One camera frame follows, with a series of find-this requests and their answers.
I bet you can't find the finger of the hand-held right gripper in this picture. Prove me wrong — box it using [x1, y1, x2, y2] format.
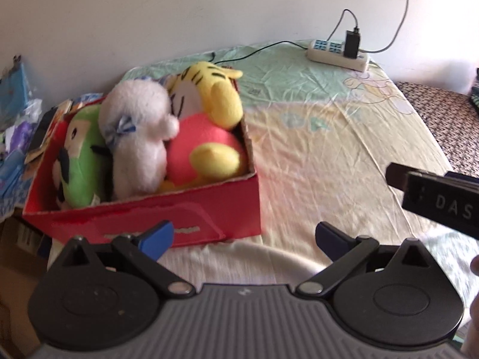
[401, 171, 479, 241]
[385, 162, 479, 192]

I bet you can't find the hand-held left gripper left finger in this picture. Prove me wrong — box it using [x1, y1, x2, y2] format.
[48, 220, 197, 300]

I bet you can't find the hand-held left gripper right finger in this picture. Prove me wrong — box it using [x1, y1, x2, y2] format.
[295, 221, 436, 296]

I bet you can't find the red cardboard box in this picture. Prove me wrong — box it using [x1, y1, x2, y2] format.
[22, 77, 261, 249]

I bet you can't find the green plush toy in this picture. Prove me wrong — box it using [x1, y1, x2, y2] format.
[51, 104, 113, 210]

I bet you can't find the yellow tiger plush toy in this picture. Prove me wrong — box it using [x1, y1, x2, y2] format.
[159, 61, 248, 194]

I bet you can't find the white plush toy plaid trim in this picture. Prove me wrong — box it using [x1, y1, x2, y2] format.
[98, 78, 181, 200]

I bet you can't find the person's right hand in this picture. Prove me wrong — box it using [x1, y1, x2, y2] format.
[469, 254, 479, 330]

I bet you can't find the dark patterned blanket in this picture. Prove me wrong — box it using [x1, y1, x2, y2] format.
[395, 81, 479, 179]

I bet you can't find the white power strip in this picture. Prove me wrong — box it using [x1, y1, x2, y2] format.
[307, 39, 369, 72]

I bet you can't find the black charger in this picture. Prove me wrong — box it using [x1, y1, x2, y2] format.
[344, 28, 362, 60]

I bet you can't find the blue plastic bag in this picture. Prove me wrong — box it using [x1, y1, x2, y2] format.
[0, 57, 34, 130]

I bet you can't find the grey power strip cable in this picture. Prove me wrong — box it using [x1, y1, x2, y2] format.
[358, 0, 409, 54]

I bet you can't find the black charger cable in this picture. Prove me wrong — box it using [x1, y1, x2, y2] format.
[210, 8, 360, 64]

